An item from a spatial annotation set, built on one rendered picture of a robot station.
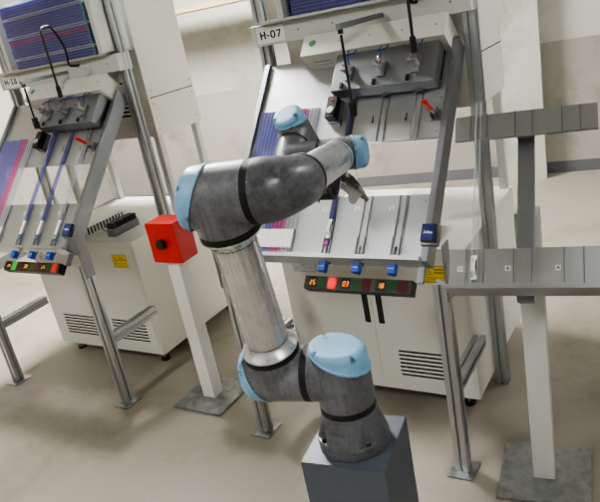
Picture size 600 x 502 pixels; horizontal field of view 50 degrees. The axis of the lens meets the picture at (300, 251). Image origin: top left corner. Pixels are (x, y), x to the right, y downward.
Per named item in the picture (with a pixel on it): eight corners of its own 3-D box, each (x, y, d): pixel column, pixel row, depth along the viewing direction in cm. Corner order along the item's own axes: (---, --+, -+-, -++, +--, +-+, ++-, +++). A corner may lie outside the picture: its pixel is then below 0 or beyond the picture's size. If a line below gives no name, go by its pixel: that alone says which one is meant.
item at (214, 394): (220, 416, 253) (169, 230, 226) (173, 407, 265) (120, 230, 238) (253, 382, 271) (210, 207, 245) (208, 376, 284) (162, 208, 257)
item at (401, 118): (445, 144, 190) (439, 135, 186) (259, 156, 225) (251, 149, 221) (458, 48, 199) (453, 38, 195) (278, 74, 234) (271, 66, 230)
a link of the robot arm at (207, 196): (314, 415, 131) (238, 175, 104) (246, 414, 136) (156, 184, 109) (326, 374, 141) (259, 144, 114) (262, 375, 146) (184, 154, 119)
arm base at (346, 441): (380, 466, 127) (372, 424, 124) (309, 458, 134) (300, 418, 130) (398, 419, 140) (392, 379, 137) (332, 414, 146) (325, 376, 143)
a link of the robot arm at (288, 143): (311, 162, 142) (318, 126, 148) (264, 168, 145) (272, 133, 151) (322, 186, 148) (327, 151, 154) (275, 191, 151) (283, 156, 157)
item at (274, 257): (427, 268, 180) (418, 260, 174) (236, 261, 215) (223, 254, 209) (428, 264, 181) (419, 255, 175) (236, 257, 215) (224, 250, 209)
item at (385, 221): (425, 261, 178) (421, 257, 176) (232, 255, 213) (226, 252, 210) (434, 197, 184) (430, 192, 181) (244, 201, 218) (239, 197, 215)
